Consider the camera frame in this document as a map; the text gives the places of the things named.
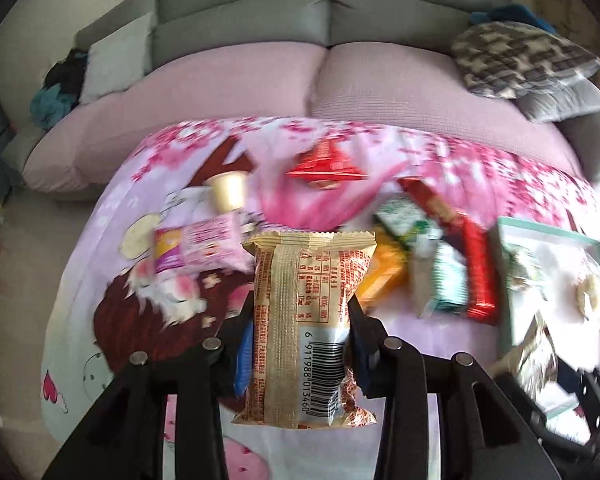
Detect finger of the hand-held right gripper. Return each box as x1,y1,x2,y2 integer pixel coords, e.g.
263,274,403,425
557,366,600,448

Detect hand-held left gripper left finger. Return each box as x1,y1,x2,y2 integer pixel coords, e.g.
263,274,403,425
42,290,257,480

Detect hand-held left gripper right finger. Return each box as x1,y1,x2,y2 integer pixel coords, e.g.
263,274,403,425
347,295,563,480

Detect gold foil packet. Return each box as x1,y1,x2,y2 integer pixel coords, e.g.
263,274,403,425
507,315,562,402

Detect beige snack packet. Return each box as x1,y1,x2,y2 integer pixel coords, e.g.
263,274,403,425
241,230,379,431

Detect pink snack packet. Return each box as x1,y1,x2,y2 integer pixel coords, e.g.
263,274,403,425
152,212,256,281

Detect green biscuit packet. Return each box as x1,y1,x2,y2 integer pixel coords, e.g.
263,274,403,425
373,197,443,251

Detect light teal box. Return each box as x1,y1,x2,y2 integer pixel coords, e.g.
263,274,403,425
495,217,600,426

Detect cream jelly cup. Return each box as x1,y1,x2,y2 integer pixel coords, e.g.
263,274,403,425
202,171,249,212

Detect yellow snack packet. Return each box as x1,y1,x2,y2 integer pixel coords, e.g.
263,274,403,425
355,232,411,311

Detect round cream snack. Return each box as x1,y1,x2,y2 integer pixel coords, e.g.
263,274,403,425
575,272,600,321

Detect white teal snack packet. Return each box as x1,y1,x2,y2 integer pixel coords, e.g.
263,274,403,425
412,240,469,319

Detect printed blanket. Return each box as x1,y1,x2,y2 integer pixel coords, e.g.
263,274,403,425
40,115,600,480

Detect long red wafer packet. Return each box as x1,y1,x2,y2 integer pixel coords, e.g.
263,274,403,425
399,177,501,325

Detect red foil snack packet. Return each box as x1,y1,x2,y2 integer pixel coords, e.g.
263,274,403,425
286,141,370,190

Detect pink sofa cover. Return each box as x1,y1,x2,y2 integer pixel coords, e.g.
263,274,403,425
22,40,587,202

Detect grey cushion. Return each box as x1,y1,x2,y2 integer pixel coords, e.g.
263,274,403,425
517,80,600,123

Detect teal cloth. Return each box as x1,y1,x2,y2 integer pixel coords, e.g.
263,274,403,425
29,84,78,129

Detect pale cushion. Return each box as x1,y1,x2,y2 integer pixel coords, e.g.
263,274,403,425
79,12,156,106

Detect dark clothing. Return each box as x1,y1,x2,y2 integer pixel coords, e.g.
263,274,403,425
45,47,89,96

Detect black white patterned cushion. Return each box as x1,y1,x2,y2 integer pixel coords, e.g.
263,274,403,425
450,21,600,100

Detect grey sofa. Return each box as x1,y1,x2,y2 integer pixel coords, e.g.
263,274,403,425
0,0,600,201

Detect blue cloth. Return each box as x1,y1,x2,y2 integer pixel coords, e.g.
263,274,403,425
470,4,558,34

